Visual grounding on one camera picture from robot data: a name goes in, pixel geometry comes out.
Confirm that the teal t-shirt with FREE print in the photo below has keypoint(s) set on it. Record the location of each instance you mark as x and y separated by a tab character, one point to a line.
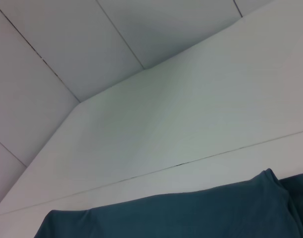
178	213

